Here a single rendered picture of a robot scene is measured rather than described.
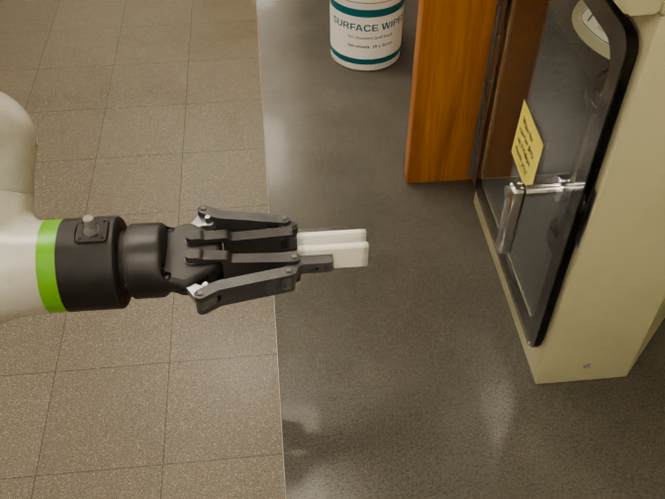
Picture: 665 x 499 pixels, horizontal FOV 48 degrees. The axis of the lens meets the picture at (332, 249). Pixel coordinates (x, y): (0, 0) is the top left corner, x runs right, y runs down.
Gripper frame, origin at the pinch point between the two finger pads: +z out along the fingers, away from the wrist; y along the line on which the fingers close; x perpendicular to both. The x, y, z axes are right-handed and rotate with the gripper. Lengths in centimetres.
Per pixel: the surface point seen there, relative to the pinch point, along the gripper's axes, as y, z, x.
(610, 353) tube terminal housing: -5.2, 31.3, 14.5
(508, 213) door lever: -0.3, 17.3, -4.0
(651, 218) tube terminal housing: -4.9, 29.2, -6.8
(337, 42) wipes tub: 66, 7, 16
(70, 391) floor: 63, -62, 115
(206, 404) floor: 56, -26, 115
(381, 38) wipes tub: 63, 15, 14
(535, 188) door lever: 0.0, 19.6, -6.8
